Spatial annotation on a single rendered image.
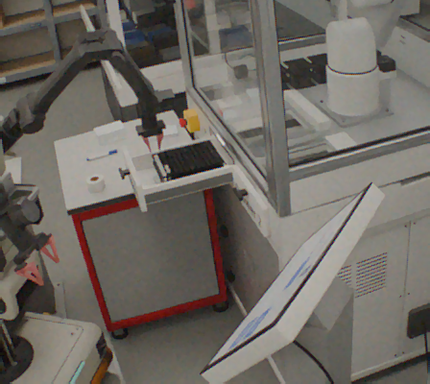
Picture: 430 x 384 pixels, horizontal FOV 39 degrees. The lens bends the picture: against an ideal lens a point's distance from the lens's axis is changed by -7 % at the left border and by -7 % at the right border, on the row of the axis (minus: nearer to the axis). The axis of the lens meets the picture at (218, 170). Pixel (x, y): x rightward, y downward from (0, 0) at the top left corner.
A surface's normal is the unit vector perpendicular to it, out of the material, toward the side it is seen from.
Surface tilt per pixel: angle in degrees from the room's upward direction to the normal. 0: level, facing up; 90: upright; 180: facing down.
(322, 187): 90
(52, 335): 0
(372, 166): 90
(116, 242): 90
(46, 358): 0
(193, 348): 0
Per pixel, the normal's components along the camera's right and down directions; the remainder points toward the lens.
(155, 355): -0.11, -0.85
